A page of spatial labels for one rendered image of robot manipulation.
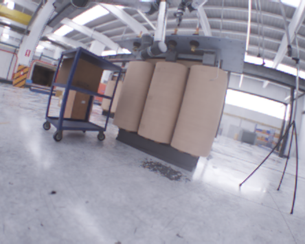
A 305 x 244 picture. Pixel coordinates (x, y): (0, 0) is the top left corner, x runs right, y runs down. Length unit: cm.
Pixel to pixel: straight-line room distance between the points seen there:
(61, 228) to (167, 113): 132
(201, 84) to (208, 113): 29
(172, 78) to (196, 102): 37
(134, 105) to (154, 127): 39
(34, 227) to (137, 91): 160
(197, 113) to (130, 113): 80
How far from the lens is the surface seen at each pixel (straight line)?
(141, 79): 175
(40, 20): 1188
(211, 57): 156
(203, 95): 138
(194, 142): 136
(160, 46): 128
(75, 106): 222
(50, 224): 63
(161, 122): 148
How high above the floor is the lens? 48
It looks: 4 degrees down
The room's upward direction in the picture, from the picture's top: 15 degrees clockwise
